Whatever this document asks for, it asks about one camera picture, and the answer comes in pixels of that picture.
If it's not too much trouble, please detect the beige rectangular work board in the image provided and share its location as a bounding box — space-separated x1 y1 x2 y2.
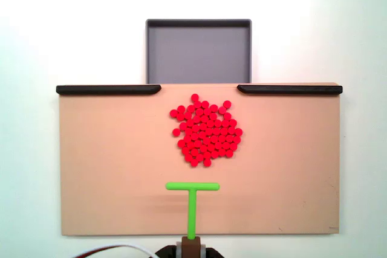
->
57 82 343 237

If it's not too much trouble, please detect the pile of red round granules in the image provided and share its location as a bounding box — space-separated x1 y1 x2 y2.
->
169 93 244 168

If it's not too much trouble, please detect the green T-shaped pusher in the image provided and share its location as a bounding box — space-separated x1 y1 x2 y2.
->
164 181 221 258

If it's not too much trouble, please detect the grey square plastic tray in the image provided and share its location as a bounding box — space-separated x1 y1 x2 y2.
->
145 18 253 85

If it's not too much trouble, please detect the black edge rail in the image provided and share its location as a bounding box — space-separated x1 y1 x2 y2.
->
236 84 343 95
56 85 162 96

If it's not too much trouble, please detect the white red black servo cable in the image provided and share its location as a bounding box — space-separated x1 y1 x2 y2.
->
73 243 158 258

